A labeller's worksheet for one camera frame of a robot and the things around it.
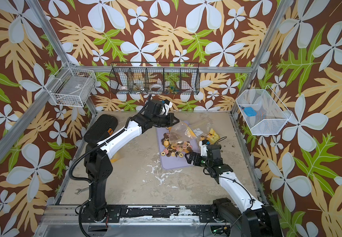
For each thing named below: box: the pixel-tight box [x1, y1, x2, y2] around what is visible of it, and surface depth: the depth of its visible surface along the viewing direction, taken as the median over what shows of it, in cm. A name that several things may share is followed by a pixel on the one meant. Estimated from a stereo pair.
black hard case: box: [83, 114, 119, 145], surface depth 104 cm
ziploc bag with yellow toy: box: [180, 121, 197, 139], surface depth 86 cm
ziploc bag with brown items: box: [168, 119, 197, 146], surface depth 86 cm
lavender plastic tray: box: [156, 127, 201, 170], surface depth 97 cm
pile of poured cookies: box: [160, 132, 194, 158], surface depth 99 cm
